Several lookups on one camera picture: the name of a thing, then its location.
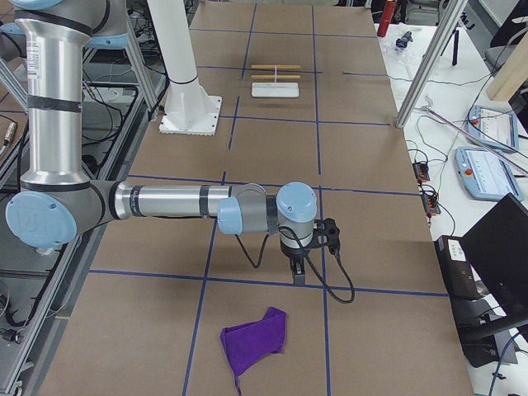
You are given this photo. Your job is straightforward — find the black monitor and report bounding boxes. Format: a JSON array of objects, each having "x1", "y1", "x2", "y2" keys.
[{"x1": 460, "y1": 193, "x2": 527, "y2": 313}]

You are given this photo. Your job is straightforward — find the folded dark blue umbrella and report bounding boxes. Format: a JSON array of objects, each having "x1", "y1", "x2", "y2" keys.
[{"x1": 395, "y1": 31, "x2": 413, "y2": 50}]

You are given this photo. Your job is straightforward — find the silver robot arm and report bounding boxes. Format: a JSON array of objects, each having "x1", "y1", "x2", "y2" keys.
[{"x1": 5, "y1": 1, "x2": 319, "y2": 285}]

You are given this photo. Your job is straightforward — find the upper orange connector box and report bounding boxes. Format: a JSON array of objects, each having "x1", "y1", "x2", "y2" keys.
[{"x1": 412, "y1": 162, "x2": 430, "y2": 184}]

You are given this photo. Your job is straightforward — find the aluminium frame post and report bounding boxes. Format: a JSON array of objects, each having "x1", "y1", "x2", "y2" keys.
[{"x1": 395, "y1": 0, "x2": 468, "y2": 129}]

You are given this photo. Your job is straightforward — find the far teach pendant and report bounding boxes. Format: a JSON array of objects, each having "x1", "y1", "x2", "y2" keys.
[{"x1": 467, "y1": 105, "x2": 519, "y2": 153}]

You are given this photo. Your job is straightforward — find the orange connector box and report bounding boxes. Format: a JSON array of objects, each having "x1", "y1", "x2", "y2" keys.
[
  {"x1": 412, "y1": 162, "x2": 430, "y2": 184},
  {"x1": 422, "y1": 191, "x2": 441, "y2": 218}
]

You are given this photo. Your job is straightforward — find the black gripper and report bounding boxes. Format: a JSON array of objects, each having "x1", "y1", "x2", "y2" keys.
[{"x1": 280, "y1": 242, "x2": 309, "y2": 285}]

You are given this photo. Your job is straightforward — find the white pedestal column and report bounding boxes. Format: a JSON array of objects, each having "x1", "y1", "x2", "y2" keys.
[{"x1": 148, "y1": 0, "x2": 222, "y2": 136}]

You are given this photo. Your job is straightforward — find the teach pendant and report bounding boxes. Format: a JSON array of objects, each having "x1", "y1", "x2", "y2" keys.
[
  {"x1": 455, "y1": 147, "x2": 524, "y2": 201},
  {"x1": 467, "y1": 105, "x2": 519, "y2": 153}
]

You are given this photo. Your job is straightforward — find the right black braided cable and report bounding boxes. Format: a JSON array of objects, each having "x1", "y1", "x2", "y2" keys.
[{"x1": 234, "y1": 225, "x2": 356, "y2": 305}]

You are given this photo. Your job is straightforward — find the purple towel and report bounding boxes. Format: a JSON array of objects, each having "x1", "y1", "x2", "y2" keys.
[{"x1": 219, "y1": 306, "x2": 288, "y2": 395}]

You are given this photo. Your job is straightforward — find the near teach pendant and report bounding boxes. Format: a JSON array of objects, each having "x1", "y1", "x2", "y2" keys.
[{"x1": 455, "y1": 147, "x2": 524, "y2": 201}]

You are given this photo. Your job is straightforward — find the black computer box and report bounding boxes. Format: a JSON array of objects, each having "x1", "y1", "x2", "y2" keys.
[{"x1": 434, "y1": 235, "x2": 518, "y2": 368}]

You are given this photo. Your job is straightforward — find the lower orange connector box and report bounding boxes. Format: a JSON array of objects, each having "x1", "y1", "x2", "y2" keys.
[{"x1": 422, "y1": 191, "x2": 441, "y2": 218}]

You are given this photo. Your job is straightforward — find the reacher grabber stick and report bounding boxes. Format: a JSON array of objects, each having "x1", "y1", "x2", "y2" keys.
[{"x1": 418, "y1": 106, "x2": 528, "y2": 176}]

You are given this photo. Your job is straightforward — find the white towel rack with wooden bars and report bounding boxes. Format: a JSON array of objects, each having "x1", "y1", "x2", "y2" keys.
[{"x1": 251, "y1": 64, "x2": 301, "y2": 98}]

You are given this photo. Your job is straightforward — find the red bottle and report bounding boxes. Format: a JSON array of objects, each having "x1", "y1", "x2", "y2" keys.
[{"x1": 376, "y1": 0, "x2": 398, "y2": 37}]

